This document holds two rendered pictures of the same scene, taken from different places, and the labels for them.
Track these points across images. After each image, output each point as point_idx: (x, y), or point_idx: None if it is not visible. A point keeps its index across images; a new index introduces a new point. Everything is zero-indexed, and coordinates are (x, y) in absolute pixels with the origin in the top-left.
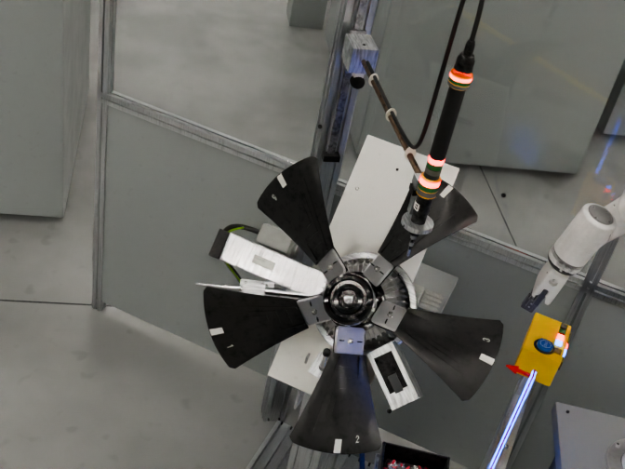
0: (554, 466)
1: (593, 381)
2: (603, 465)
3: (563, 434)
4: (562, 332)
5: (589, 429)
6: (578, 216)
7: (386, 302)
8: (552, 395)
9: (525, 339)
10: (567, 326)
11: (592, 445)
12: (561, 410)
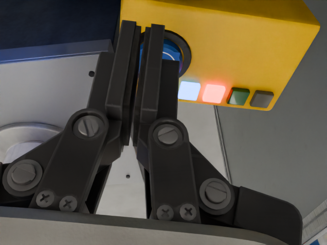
0: (100, 24)
1: (325, 50)
2: (10, 119)
3: (29, 68)
4: (231, 97)
5: (74, 103)
6: None
7: None
8: None
9: (172, 2)
10: (263, 107)
11: (42, 108)
12: (88, 63)
